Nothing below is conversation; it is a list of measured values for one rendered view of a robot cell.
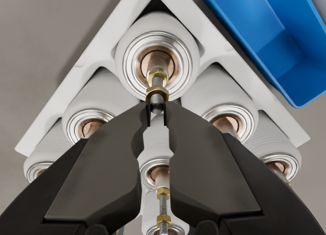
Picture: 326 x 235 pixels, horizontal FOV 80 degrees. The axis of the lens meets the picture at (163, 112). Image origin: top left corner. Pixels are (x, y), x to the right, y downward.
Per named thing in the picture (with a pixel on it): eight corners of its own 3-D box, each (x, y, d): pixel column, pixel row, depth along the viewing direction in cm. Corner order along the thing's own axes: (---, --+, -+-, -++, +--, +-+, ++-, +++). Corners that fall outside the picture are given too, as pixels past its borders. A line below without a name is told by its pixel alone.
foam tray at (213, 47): (266, 96, 51) (312, 139, 36) (164, 173, 66) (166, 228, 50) (155, -29, 37) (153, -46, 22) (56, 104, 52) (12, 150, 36)
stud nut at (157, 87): (164, 81, 15) (164, 85, 14) (172, 100, 15) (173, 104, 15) (140, 90, 15) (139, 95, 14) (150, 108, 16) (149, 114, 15)
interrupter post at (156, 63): (157, 81, 22) (156, 93, 20) (142, 66, 22) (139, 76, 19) (172, 67, 22) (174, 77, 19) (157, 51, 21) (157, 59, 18)
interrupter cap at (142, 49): (156, 109, 24) (156, 111, 24) (108, 65, 21) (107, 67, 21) (205, 68, 22) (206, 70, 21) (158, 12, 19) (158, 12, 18)
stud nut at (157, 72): (163, 66, 18) (163, 69, 17) (170, 82, 19) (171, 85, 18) (144, 74, 18) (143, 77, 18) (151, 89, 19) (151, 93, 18)
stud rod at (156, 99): (160, 66, 20) (160, 100, 13) (163, 75, 20) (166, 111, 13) (151, 70, 20) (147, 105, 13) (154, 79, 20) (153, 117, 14)
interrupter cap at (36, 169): (89, 179, 31) (88, 182, 30) (60, 199, 33) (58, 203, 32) (47, 150, 28) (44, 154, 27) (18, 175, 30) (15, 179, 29)
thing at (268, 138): (255, 122, 47) (303, 183, 32) (216, 132, 49) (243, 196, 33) (252, 86, 42) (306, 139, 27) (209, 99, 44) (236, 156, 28)
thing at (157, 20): (157, 72, 40) (156, 119, 25) (122, 37, 37) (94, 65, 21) (193, 39, 37) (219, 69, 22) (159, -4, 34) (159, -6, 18)
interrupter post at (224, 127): (210, 128, 26) (217, 144, 23) (223, 116, 25) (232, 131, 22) (223, 136, 27) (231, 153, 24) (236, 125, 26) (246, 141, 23)
